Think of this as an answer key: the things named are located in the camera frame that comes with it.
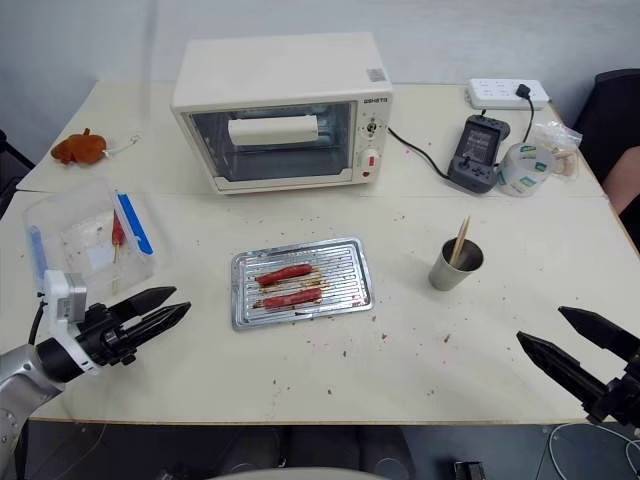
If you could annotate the person's bare leg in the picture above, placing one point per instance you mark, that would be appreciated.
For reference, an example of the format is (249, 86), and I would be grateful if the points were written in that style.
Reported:
(625, 182)

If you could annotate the ribbed metal baking tray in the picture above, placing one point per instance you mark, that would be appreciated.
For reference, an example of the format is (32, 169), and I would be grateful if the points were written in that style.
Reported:
(350, 270)

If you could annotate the orange-brown plush toy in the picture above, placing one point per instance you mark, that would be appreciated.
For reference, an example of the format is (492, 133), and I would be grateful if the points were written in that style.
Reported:
(80, 148)

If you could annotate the white toaster oven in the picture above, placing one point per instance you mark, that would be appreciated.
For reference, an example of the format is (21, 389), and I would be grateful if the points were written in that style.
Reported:
(280, 75)

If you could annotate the dark rounded shapes under table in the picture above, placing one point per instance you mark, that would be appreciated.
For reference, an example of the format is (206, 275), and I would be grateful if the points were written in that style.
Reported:
(320, 447)

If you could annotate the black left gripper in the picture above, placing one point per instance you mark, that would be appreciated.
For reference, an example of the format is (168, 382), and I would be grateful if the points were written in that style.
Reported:
(107, 340)

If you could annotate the black chair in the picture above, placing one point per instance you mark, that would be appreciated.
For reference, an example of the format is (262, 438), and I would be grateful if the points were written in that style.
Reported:
(610, 115)

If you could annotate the grey handheld game console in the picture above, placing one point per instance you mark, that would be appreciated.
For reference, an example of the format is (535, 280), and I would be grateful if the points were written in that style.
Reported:
(477, 155)

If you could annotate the clear tape roll yellow labels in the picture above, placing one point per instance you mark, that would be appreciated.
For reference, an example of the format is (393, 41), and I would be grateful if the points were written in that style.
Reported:
(525, 172)

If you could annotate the clear plastic container blue clasps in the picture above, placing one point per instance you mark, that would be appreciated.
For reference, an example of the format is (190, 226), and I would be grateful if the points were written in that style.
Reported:
(75, 235)

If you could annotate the steel cup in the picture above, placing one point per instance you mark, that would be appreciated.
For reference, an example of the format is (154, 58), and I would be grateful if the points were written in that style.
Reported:
(450, 275)

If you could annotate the clear plastic bag with pieces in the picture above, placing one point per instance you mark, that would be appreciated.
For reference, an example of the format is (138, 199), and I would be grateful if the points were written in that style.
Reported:
(562, 150)

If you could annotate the dark chair at table side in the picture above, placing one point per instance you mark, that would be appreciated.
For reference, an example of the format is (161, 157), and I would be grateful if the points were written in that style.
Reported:
(12, 170)

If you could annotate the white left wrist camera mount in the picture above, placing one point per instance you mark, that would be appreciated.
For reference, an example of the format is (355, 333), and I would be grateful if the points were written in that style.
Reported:
(62, 300)

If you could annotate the white power strip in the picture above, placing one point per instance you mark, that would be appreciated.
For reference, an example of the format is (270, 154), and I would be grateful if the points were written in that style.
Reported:
(492, 91)

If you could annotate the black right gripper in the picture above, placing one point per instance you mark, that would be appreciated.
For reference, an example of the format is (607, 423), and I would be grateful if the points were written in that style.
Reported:
(622, 397)

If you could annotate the small black box under table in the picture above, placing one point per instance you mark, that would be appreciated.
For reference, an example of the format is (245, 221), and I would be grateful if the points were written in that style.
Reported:
(469, 471)

